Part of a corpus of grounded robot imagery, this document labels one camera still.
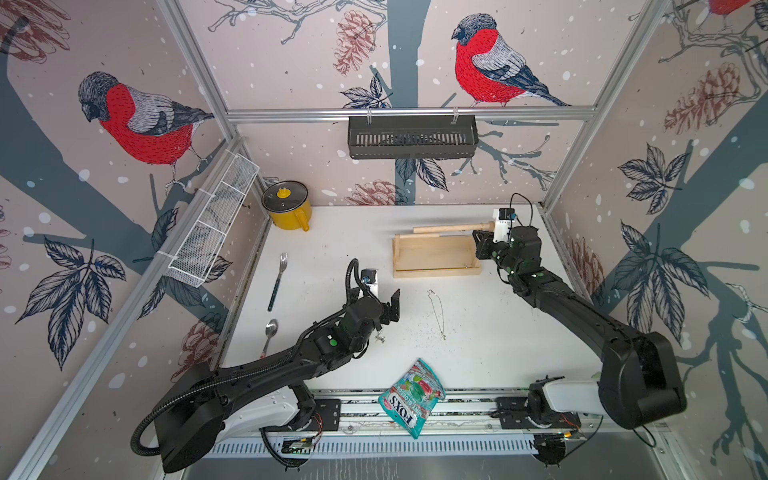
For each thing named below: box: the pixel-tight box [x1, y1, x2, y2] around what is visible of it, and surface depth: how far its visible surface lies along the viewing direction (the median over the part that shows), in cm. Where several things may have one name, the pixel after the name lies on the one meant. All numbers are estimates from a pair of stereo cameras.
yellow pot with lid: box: [261, 180, 312, 232], surface depth 111 cm
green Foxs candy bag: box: [378, 358, 446, 439], surface depth 75 cm
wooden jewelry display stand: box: [392, 221, 495, 279], surface depth 103 cm
